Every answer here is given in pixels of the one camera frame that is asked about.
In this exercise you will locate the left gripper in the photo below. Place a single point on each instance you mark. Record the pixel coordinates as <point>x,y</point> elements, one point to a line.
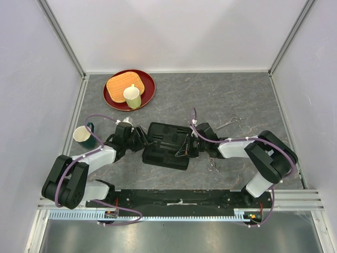
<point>140,144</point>

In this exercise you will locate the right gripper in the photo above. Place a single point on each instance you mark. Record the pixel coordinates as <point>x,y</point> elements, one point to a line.
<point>186,149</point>

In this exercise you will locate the black tool case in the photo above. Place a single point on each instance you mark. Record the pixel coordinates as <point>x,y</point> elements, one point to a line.
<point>167,140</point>

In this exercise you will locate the silver scissors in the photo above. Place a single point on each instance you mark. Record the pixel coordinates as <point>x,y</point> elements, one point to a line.
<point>213,166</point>
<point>234,119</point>

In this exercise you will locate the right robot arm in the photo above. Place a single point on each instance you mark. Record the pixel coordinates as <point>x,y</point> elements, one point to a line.
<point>272,158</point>

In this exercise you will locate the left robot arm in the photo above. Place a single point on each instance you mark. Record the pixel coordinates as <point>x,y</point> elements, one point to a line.
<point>67,183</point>

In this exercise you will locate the red round tray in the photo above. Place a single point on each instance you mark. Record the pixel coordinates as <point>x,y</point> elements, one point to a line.
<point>147,95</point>

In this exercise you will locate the pale green cup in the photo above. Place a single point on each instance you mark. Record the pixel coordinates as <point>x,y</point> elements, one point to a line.
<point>132,97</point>

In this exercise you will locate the orange woven mat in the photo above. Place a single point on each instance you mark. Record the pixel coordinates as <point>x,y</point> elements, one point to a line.
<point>117,84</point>

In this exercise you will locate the dark green mug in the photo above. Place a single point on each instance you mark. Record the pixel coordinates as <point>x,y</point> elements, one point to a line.
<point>83,136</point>

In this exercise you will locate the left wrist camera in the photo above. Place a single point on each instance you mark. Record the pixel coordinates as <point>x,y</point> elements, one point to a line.
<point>127,122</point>

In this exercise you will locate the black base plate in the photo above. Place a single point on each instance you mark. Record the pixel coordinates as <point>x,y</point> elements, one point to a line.
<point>187,202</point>

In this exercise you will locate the grey slotted cable duct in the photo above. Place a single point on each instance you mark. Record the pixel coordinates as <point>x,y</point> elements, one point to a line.
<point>101,215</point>

